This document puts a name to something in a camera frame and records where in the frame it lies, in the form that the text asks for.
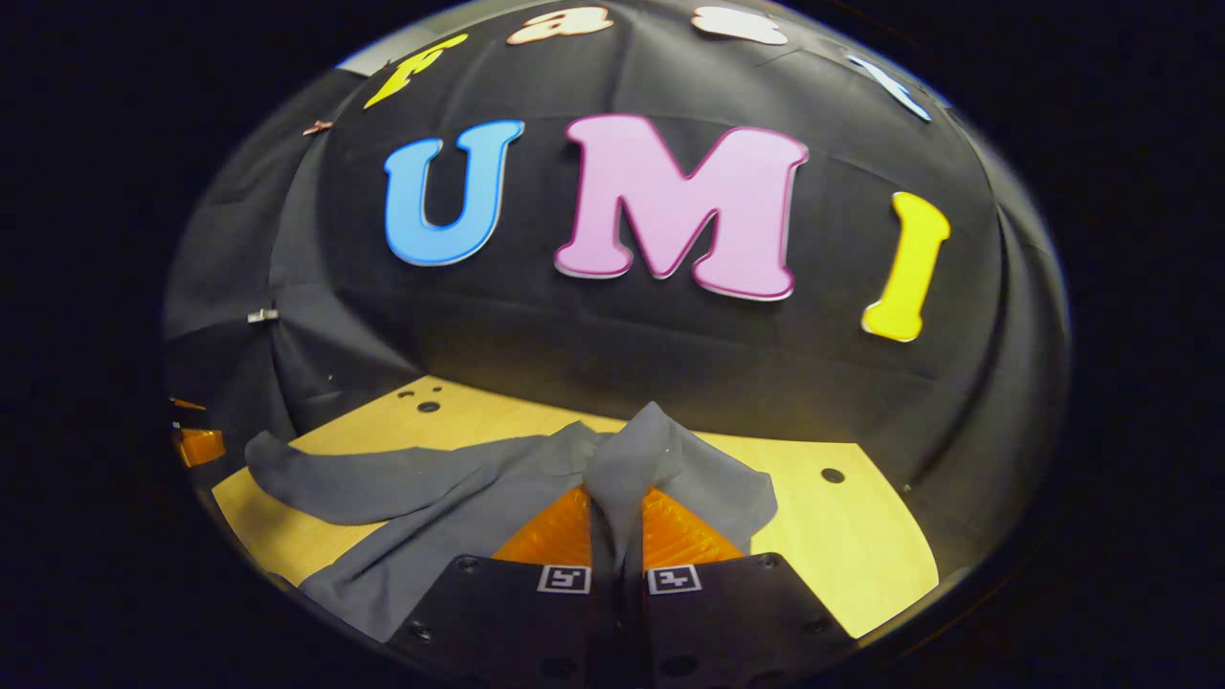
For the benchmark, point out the black backdrop cloth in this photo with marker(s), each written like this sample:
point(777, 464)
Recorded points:
point(670, 364)

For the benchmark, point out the grey long-sleeved shirt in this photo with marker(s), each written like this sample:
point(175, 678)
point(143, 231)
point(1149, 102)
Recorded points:
point(431, 488)

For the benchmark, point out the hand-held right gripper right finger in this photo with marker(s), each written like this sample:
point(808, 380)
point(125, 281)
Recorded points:
point(727, 622)

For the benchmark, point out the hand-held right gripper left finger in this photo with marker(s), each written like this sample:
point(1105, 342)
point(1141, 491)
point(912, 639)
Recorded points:
point(517, 622)

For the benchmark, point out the small red clip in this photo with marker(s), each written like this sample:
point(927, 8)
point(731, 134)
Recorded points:
point(317, 126)

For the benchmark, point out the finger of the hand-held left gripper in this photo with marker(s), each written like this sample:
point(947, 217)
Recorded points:
point(199, 446)
point(188, 405)

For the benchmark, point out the small metal clip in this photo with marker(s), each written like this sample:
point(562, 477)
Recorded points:
point(262, 315)

